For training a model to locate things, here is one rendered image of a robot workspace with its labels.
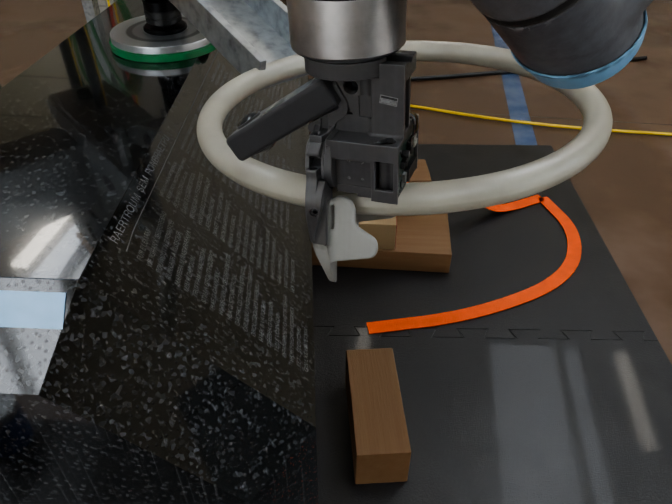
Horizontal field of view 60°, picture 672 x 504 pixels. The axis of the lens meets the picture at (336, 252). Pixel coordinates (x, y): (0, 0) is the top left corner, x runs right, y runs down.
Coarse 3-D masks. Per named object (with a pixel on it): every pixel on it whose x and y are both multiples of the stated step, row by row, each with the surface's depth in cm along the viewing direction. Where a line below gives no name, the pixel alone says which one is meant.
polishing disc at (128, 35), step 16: (144, 16) 121; (112, 32) 113; (128, 32) 113; (144, 32) 113; (192, 32) 113; (128, 48) 108; (144, 48) 107; (160, 48) 107; (176, 48) 108; (192, 48) 109
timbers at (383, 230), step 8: (360, 224) 180; (368, 224) 180; (376, 224) 180; (384, 224) 180; (392, 224) 180; (368, 232) 182; (376, 232) 182; (384, 232) 182; (392, 232) 181; (384, 240) 184; (392, 240) 183; (384, 248) 186; (392, 248) 185
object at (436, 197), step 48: (432, 48) 88; (480, 48) 85; (240, 96) 78; (576, 96) 70; (576, 144) 57; (288, 192) 55; (336, 192) 53; (432, 192) 52; (480, 192) 52; (528, 192) 54
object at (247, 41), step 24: (192, 0) 89; (216, 0) 97; (240, 0) 98; (264, 0) 94; (216, 24) 86; (240, 24) 94; (264, 24) 95; (288, 24) 91; (216, 48) 89; (240, 48) 84; (264, 48) 91; (288, 48) 92; (240, 72) 87
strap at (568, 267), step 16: (496, 208) 215; (512, 208) 217; (576, 240) 202; (576, 256) 195; (560, 272) 189; (528, 288) 183; (544, 288) 183; (480, 304) 177; (496, 304) 177; (512, 304) 177; (384, 320) 172; (400, 320) 172; (416, 320) 172; (432, 320) 172; (448, 320) 172; (464, 320) 172
